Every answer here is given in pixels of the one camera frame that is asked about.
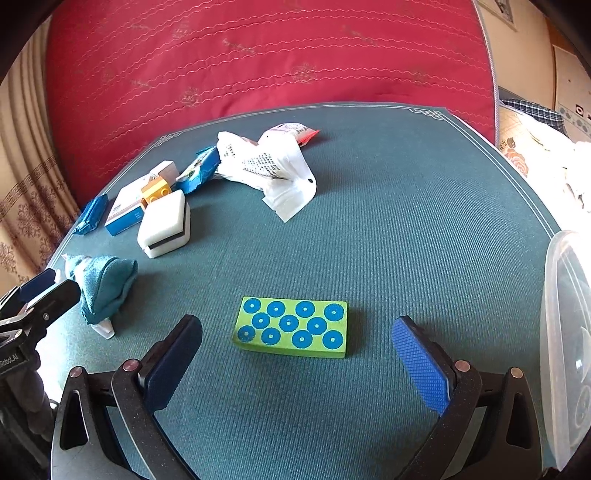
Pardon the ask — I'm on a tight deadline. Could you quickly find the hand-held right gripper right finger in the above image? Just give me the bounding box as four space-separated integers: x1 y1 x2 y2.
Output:
392 316 543 480

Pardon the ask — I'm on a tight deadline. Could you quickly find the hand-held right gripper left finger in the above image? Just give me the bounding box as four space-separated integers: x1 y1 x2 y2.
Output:
51 315 204 480

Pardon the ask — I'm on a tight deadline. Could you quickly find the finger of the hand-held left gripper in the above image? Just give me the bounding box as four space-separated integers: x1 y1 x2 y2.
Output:
0 268 57 306
25 279 81 326

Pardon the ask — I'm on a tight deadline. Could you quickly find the teal cloth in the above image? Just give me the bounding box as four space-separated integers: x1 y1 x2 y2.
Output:
65 255 138 326

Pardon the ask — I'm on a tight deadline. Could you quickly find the small dark blue snack packet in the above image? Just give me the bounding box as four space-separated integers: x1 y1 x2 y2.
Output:
73 194 109 236

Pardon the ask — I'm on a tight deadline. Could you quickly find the blue and white box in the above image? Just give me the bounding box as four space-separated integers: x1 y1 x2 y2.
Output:
105 181 151 237

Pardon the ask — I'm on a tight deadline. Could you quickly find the green block with blue circles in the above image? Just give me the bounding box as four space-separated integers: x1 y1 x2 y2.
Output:
232 296 348 358

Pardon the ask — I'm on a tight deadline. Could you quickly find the white eraser block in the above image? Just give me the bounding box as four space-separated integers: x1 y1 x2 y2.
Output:
137 189 192 258

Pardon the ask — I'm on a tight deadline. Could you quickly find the orange and yellow toy brick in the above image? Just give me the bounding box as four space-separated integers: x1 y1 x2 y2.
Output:
141 178 174 207

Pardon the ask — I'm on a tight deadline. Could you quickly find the clear plastic bin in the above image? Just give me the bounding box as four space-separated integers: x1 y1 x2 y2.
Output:
540 230 591 472

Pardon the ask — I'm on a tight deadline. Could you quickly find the white cube with zigzag pattern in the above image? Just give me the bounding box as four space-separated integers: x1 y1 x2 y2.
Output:
150 161 180 183

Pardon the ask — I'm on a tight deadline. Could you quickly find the blue cracker packet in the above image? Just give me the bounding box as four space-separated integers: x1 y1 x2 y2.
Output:
175 145 221 195

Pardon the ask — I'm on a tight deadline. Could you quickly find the white plastic bag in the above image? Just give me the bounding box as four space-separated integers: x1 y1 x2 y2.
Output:
216 130 318 224

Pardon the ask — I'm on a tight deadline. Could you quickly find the red and white snack packet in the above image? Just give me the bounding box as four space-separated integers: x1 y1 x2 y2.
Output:
272 122 321 147

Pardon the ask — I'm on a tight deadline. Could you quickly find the white plastic wrapper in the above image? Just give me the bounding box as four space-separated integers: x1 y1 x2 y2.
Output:
90 318 115 341

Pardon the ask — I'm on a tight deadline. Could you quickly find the beige patterned curtain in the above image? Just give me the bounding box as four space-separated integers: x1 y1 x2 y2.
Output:
0 18 81 296

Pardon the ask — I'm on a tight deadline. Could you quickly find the green table mat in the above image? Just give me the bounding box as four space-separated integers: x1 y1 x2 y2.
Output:
48 102 566 480

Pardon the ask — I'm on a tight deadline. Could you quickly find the floral checked bed sheet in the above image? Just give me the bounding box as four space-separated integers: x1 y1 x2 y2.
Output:
496 104 591 232

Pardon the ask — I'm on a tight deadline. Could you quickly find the plaid pillow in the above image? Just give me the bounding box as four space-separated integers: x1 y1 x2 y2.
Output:
501 98 568 137

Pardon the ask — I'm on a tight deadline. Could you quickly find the red mattress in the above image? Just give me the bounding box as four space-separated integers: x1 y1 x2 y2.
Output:
44 0 502 204

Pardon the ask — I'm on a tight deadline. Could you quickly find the white wardrobe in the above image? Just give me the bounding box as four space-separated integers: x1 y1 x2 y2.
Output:
540 9 591 144

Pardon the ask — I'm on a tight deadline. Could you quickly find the framed wall photo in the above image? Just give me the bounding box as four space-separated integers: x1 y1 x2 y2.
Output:
475 0 518 31

